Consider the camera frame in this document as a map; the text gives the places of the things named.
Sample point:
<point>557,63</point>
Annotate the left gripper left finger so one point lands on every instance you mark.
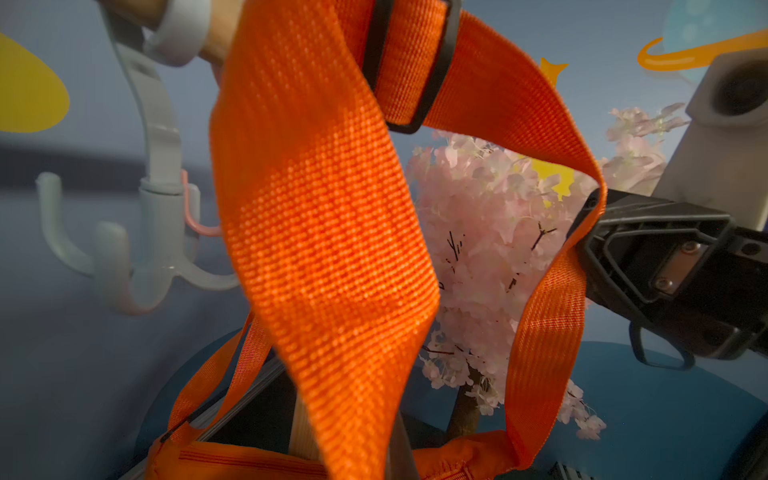
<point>400,460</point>

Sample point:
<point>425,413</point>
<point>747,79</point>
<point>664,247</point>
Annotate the light blue hook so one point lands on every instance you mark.
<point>49,189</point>

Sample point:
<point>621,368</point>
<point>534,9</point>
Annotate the orange bag pink hook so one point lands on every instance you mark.
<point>317,216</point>

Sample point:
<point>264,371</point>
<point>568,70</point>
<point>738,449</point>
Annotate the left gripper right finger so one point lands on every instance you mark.
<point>683,272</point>

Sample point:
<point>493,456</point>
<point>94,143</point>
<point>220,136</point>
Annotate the aluminium frame bar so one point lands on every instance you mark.
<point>156,420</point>

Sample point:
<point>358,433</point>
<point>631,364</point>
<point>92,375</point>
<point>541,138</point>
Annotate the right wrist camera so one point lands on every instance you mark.
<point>721,160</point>

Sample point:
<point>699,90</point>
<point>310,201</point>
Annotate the wooden hanging rack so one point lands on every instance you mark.
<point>148,33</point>

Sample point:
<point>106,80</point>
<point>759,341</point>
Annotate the pink cherry blossom tree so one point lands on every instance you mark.
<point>493,220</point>

